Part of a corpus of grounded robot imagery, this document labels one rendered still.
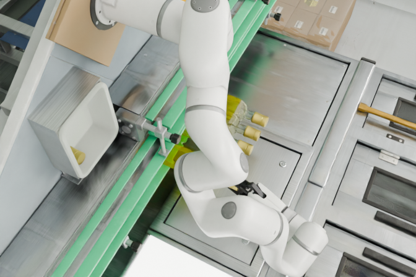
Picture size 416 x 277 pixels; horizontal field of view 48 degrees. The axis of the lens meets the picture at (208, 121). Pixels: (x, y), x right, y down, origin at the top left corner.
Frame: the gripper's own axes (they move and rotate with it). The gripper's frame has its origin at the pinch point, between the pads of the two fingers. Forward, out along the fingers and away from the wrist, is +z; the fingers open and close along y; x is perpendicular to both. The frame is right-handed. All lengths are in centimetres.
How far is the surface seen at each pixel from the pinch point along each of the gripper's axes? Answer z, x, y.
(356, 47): 100, -377, -313
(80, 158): 29.6, 27.1, 15.1
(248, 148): 4.2, -10.4, 1.9
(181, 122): 22.5, -1.9, 6.3
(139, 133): 26.7, 10.0, 10.3
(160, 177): 18.8, 11.7, -3.1
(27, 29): 78, 8, 15
